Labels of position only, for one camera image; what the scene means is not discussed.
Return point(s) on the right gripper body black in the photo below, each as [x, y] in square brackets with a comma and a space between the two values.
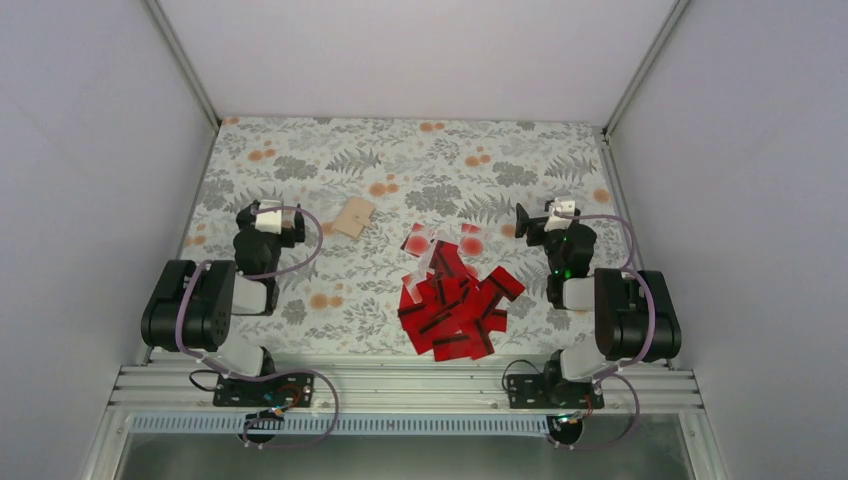
[536, 224]

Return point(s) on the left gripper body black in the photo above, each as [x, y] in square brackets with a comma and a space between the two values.
[290, 238]

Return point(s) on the beige card holder wallet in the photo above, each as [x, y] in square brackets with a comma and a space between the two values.
[354, 217]

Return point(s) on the red card pile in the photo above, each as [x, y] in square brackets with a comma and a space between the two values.
[456, 297]
[419, 316]
[452, 347]
[445, 259]
[505, 284]

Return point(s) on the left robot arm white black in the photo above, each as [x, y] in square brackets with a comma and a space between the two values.
[194, 305]

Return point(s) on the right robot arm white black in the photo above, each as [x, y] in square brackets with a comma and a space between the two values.
[634, 317]

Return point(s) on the clear card red dot right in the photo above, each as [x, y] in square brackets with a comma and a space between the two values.
[472, 240]

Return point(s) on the clear card red dot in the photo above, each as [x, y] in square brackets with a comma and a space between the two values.
[419, 240]
[472, 240]

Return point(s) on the red card lower right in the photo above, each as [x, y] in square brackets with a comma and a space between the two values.
[480, 343]

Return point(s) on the clear card red dot left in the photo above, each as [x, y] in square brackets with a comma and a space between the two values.
[419, 240]

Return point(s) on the red card bottom pile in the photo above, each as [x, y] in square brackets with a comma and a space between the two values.
[452, 347]

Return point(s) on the floral patterned table mat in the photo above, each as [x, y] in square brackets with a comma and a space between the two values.
[340, 295]

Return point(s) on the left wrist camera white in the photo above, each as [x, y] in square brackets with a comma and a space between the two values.
[269, 216]

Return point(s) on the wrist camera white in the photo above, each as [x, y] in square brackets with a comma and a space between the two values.
[561, 211]
[269, 216]

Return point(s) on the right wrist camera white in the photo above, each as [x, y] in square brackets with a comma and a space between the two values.
[561, 211]

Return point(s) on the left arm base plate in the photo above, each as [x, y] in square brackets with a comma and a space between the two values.
[294, 390]

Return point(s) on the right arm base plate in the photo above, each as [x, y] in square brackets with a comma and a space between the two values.
[534, 392]

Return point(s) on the aluminium rail frame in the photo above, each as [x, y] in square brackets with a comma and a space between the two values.
[407, 384]

